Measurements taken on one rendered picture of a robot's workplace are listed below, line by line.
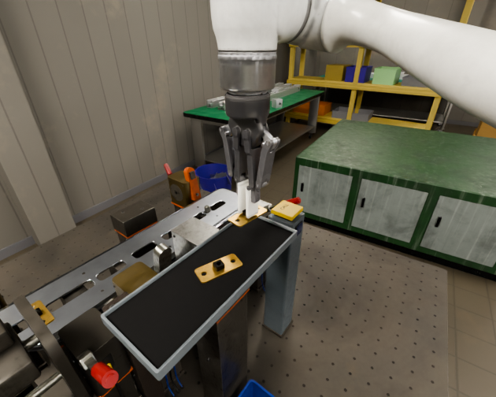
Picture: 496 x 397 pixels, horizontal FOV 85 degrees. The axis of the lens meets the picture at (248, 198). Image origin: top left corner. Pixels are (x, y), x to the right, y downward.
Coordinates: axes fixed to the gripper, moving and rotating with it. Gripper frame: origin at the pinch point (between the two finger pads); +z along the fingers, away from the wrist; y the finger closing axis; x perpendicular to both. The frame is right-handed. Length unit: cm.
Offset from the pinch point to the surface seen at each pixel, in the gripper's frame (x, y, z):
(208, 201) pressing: -18, 39, 25
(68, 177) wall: -10, 240, 78
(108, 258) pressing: 20.6, 34.4, 24.7
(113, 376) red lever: 32.5, -8.0, 9.4
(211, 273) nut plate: 13.2, -3.8, 8.6
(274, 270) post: -10.9, 0.5, 27.9
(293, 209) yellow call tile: -15.0, -1.0, 8.8
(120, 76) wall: -83, 255, 0
